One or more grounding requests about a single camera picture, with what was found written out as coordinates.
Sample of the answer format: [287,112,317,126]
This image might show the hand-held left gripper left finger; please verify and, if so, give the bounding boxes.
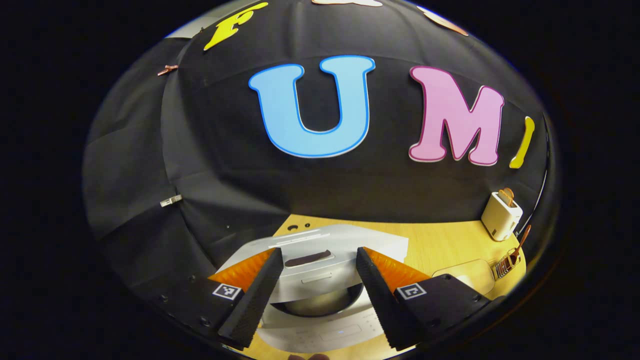
[160,247,285,351]

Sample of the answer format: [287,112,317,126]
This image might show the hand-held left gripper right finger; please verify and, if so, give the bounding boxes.
[356,246,493,352]

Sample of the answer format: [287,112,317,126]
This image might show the white rice cooker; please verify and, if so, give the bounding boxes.
[215,224,410,355]

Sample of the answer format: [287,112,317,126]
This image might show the clear wire chopstick holder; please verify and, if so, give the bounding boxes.
[494,247,522,279]

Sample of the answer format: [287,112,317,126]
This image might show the black backdrop cloth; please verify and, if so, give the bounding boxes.
[82,0,558,301]

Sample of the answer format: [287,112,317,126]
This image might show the white toaster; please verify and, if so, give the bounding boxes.
[481,191,524,242]

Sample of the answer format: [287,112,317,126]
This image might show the thin white cable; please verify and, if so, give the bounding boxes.
[520,115,551,236]

